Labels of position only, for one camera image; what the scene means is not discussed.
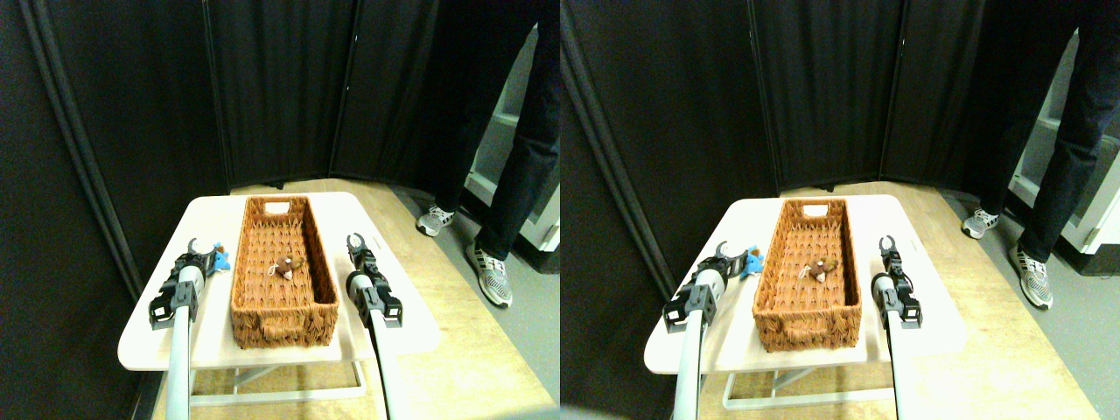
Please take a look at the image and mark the low white table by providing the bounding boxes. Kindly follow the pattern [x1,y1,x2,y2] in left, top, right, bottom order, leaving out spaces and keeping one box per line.
[644,195,969,411]
[118,192,441,409]

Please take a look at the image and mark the brown wicker basket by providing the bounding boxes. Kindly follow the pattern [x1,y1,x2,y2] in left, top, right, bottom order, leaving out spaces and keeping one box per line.
[231,196,340,349]
[752,199,863,353]

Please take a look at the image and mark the grey curtain stand pole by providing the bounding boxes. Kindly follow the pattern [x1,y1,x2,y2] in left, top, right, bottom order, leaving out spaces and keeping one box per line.
[17,0,145,303]
[560,13,679,305]

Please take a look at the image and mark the white shelf unit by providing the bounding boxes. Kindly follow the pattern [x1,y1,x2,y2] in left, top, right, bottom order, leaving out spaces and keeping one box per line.
[1006,31,1120,256]
[464,24,560,253]

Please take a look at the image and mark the person's legs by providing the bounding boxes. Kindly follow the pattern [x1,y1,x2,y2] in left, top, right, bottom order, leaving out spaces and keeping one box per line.
[961,0,1120,310]
[416,0,560,309]

